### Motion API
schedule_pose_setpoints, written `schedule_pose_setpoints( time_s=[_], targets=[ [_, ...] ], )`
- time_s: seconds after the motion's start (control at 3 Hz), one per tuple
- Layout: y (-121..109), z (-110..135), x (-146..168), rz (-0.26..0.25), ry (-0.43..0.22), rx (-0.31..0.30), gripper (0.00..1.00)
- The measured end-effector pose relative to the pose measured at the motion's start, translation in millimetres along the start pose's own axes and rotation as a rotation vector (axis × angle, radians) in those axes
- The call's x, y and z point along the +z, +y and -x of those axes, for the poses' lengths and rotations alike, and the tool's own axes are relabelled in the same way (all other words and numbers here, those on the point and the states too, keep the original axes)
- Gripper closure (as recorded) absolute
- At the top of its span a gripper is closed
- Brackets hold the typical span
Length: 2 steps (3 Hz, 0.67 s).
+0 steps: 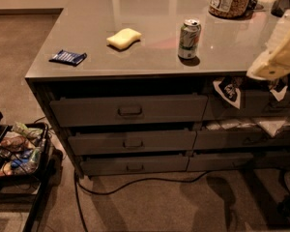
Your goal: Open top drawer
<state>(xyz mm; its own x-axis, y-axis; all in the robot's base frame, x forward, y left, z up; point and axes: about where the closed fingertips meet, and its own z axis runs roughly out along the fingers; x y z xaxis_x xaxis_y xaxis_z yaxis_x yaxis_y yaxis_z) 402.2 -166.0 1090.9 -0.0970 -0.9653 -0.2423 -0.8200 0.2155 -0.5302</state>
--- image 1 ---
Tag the yellow sponge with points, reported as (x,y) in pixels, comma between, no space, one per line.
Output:
(124,38)

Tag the black cart frame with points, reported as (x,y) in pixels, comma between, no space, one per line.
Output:
(30,196)

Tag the black tray of snacks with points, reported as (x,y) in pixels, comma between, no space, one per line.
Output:
(24,151)

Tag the blue snack wrapper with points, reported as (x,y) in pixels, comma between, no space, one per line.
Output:
(68,58)

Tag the dark glass object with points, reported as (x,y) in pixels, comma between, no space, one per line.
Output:
(253,5)

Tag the large jar of nuts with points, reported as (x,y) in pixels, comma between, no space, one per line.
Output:
(228,8)

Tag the dark metallic container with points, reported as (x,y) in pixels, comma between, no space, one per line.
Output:
(280,7)

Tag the grey drawer cabinet counter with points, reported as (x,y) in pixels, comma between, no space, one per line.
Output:
(148,67)

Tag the black white snack bag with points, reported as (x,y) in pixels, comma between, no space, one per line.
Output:
(229,89)

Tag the white plastic bag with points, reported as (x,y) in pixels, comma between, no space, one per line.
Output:
(271,125)

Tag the green white soda can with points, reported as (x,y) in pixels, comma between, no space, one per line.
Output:
(189,38)

